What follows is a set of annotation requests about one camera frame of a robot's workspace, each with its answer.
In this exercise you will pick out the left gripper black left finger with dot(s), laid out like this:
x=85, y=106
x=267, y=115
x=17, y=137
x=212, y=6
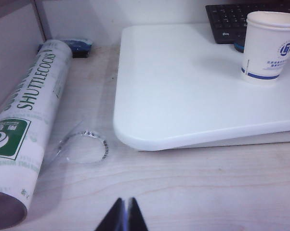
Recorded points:
x=110, y=220

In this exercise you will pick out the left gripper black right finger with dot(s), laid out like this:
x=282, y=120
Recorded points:
x=136, y=219

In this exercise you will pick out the white paper cup blue logo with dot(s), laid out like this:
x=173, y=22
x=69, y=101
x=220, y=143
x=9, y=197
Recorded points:
x=263, y=48

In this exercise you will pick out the white desk riser platform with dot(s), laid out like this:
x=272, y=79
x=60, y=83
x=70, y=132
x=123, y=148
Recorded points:
x=183, y=84

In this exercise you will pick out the white green shuttlecock tube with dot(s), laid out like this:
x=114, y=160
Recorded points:
x=39, y=84

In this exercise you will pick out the blue black small box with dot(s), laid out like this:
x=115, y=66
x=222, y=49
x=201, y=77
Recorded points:
x=80, y=48

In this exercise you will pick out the black blue computer mouse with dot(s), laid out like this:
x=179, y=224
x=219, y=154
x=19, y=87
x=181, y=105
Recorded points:
x=238, y=47

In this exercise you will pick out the grey frosted partition panel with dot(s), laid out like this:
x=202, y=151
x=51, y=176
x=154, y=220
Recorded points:
x=111, y=14

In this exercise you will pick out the black computer keyboard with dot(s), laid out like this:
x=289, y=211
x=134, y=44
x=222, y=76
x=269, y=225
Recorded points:
x=222, y=24

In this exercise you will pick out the grey side partition panel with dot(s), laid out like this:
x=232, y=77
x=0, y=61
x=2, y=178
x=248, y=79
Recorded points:
x=12, y=14

